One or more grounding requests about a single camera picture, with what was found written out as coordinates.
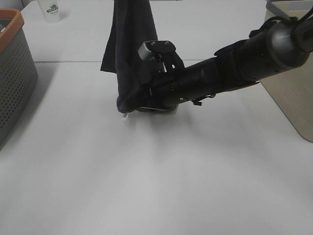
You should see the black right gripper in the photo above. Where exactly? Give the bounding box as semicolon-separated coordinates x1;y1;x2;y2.
136;50;186;112

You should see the grey basket with orange rim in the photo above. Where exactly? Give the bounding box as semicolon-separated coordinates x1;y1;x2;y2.
0;8;38;146

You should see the beige bin with grey rim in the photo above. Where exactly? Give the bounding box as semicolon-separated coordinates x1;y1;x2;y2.
261;0;313;142

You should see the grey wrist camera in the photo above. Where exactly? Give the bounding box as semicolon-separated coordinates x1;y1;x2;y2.
137;40;177;61

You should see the white paper cup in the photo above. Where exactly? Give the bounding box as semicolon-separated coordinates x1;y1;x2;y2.
37;0;60;24

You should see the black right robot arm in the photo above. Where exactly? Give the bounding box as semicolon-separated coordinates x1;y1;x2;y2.
136;11;313;111

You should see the dark grey towel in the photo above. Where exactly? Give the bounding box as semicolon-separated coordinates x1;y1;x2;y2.
100;0;162;113

